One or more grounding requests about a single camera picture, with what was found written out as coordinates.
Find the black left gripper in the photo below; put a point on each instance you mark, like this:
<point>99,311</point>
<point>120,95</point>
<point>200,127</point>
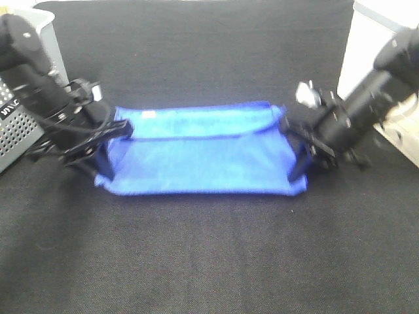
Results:
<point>78,134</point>

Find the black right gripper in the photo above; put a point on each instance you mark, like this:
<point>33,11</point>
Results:
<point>332,137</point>

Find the blue microfiber towel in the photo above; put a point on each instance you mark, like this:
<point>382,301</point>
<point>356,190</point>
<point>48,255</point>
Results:
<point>220,149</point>

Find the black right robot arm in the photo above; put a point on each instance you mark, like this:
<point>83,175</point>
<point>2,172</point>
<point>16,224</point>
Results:
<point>394,76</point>

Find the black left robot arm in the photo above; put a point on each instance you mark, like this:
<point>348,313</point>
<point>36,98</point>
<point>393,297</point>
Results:
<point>29,72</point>

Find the grey perforated laundry basket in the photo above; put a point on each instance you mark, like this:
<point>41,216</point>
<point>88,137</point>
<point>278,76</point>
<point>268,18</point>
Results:
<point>18,129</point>

